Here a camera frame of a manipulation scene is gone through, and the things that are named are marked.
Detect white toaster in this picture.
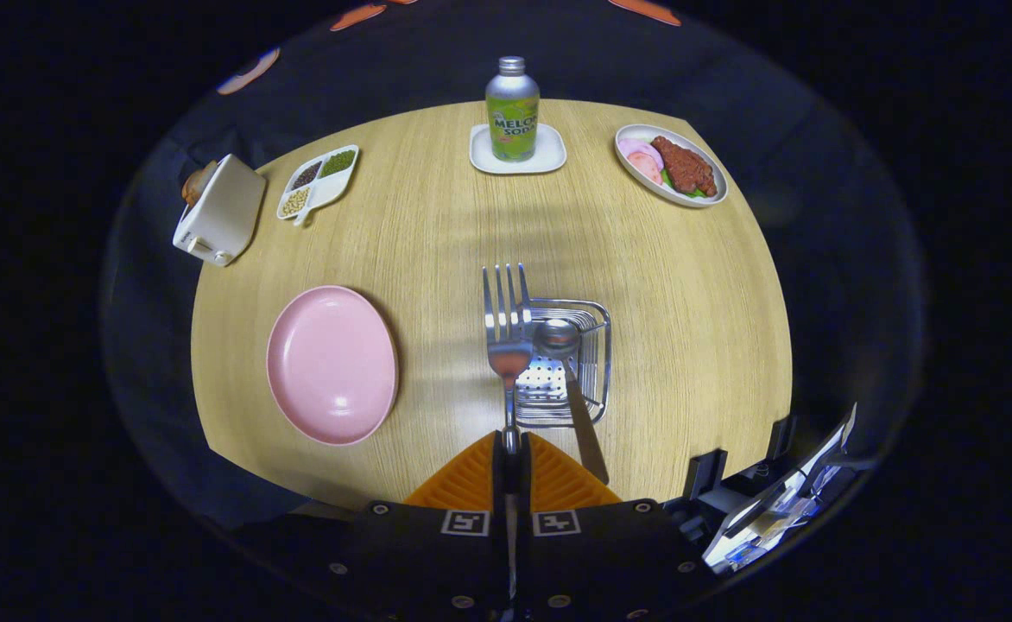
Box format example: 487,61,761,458
173,154,267,267

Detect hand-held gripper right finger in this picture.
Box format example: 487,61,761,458
520,430,714,622

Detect silver fork brown handle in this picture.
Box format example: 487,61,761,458
482,263,534,597

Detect white square coaster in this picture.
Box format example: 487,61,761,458
470,123,568,175

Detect brown toast slice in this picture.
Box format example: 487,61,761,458
181,160,218,206

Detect pink ham slices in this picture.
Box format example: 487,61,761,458
618,138,665,185

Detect square metal drain tray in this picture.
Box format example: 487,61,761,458
506,298,612,429

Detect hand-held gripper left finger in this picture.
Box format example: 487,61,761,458
309,430,507,622

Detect pink round plate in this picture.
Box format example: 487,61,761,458
266,285,400,447

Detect brown meat piece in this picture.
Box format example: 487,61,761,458
651,136,718,198

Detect shiny flat screen device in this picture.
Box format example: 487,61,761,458
701,403,878,573

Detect white oval food plate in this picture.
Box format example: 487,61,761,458
615,124,729,209

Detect white divided bean dish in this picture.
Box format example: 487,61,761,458
276,144,360,227

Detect silver spoon brown handle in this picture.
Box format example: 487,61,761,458
534,318,610,486

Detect black bracket stand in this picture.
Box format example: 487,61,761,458
768,415,799,460
686,448,729,500

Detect green soda bottle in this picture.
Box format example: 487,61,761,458
485,56,541,162

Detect green vegetable leaves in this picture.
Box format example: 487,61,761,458
661,168,708,200

